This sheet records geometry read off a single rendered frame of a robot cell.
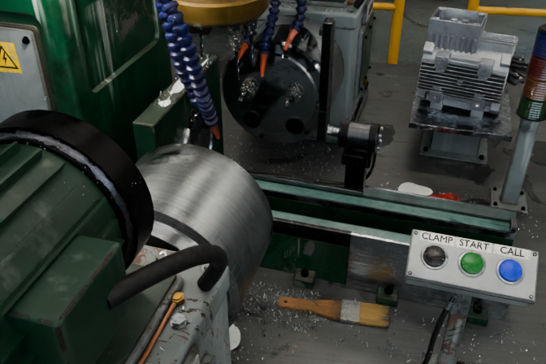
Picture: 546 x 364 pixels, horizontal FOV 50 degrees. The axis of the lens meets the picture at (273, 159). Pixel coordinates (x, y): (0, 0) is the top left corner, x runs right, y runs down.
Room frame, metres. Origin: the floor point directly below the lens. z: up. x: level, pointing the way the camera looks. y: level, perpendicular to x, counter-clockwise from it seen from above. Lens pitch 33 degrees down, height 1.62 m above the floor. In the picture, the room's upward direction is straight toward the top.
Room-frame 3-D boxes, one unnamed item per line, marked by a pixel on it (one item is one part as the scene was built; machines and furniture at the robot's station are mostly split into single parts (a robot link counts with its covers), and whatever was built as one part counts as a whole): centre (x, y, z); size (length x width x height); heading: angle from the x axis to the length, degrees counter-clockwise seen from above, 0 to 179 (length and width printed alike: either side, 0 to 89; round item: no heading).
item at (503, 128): (1.34, -0.49, 0.86); 0.27 x 0.24 x 0.12; 163
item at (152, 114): (1.00, 0.21, 0.97); 0.30 x 0.11 x 0.34; 163
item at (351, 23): (1.52, -0.11, 0.99); 0.35 x 0.31 x 0.37; 163
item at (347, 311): (0.75, -0.11, 0.80); 0.21 x 0.05 x 0.01; 80
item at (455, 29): (1.37, -0.45, 1.11); 0.12 x 0.11 x 0.07; 64
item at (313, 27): (1.27, -0.04, 1.04); 0.41 x 0.25 x 0.25; 163
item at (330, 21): (1.04, -0.10, 1.12); 0.04 x 0.03 x 0.26; 73
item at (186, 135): (0.98, 0.15, 1.02); 0.15 x 0.02 x 0.15; 163
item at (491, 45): (1.35, -0.48, 1.02); 0.20 x 0.19 x 0.19; 64
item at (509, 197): (1.09, -0.55, 1.01); 0.08 x 0.08 x 0.42; 73
